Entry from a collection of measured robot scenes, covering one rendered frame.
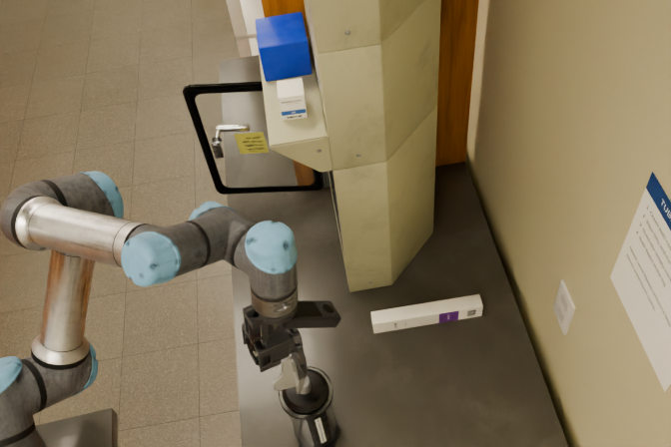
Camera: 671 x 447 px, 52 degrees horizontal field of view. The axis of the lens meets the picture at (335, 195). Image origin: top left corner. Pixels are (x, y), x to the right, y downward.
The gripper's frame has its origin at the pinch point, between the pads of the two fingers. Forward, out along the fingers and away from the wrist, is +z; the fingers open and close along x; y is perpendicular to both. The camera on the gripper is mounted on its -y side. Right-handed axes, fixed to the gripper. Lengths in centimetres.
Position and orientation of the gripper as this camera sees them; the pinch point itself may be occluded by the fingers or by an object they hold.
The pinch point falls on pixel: (291, 370)
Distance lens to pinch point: 131.9
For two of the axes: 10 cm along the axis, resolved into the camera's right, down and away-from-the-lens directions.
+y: -8.6, 3.2, -3.9
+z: -0.1, 7.6, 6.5
